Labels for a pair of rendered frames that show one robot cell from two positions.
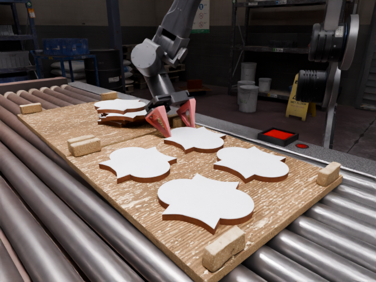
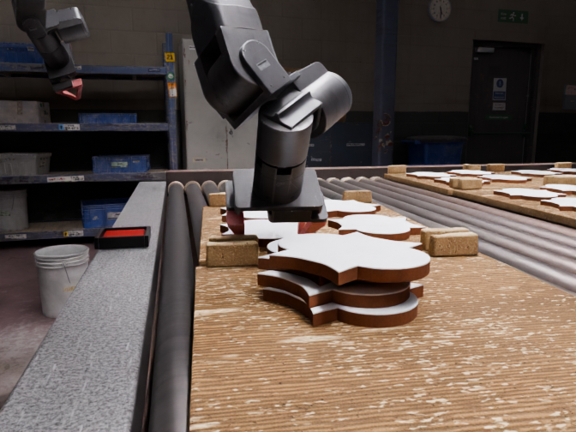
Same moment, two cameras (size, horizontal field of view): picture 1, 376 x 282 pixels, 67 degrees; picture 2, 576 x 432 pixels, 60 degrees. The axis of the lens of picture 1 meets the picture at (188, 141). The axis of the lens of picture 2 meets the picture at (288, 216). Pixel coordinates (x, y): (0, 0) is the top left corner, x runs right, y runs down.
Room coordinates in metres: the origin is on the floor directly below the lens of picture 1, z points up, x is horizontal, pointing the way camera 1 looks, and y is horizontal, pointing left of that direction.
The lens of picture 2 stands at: (1.18, 0.38, 1.09)
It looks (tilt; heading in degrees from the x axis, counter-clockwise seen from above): 10 degrees down; 213
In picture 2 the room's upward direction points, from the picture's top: straight up
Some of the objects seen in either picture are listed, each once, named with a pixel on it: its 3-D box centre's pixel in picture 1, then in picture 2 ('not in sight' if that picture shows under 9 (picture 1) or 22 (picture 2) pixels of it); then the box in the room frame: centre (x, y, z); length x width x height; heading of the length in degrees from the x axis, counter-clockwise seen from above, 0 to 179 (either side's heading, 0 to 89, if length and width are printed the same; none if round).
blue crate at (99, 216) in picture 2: not in sight; (116, 212); (-2.01, -3.66, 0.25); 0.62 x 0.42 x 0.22; 147
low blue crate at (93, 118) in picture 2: not in sight; (107, 119); (-1.96, -3.64, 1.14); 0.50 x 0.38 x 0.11; 148
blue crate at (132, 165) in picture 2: not in sight; (123, 164); (-2.08, -3.61, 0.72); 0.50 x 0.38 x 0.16; 132
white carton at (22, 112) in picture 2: not in sight; (24, 113); (-1.47, -4.15, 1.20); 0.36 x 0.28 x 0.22; 127
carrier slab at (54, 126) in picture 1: (99, 120); (414, 333); (0.81, 0.26, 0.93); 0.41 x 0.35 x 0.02; 42
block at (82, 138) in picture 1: (81, 142); (453, 243); (0.57, 0.23, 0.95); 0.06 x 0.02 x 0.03; 132
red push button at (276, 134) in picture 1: (277, 136); (123, 237); (0.68, -0.23, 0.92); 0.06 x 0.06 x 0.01; 45
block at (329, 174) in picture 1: (329, 173); (224, 199); (0.43, -0.24, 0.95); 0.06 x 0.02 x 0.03; 131
